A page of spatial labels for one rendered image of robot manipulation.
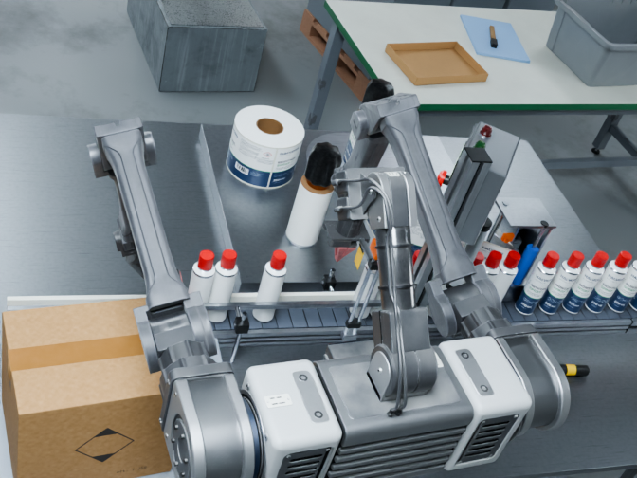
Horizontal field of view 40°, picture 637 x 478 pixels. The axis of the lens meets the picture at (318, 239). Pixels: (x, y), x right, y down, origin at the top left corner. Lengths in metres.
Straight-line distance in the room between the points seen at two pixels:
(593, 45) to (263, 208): 1.83
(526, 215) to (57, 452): 1.27
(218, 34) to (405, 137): 2.86
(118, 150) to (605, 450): 1.42
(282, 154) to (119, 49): 2.37
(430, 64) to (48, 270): 1.87
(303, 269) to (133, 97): 2.23
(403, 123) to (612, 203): 3.31
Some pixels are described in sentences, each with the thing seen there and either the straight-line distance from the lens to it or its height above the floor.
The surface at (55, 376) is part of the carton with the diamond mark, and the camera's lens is 1.65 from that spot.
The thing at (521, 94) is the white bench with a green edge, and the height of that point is 0.80.
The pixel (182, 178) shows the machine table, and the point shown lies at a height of 0.83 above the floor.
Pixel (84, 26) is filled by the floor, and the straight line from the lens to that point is 4.86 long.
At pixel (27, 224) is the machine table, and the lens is 2.35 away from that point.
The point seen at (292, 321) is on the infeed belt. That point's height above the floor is 0.88.
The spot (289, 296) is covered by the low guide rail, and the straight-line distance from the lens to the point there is 2.15.
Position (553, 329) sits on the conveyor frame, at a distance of 2.47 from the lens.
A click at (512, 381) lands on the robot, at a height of 1.53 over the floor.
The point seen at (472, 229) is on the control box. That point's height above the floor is 1.33.
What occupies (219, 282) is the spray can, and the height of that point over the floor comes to 1.02.
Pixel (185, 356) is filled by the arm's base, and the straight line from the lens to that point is 1.22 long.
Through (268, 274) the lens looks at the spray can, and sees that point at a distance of 2.01.
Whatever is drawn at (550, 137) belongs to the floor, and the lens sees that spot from 5.07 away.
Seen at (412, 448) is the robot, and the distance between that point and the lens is 1.24.
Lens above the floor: 2.41
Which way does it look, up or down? 40 degrees down
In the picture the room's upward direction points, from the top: 18 degrees clockwise
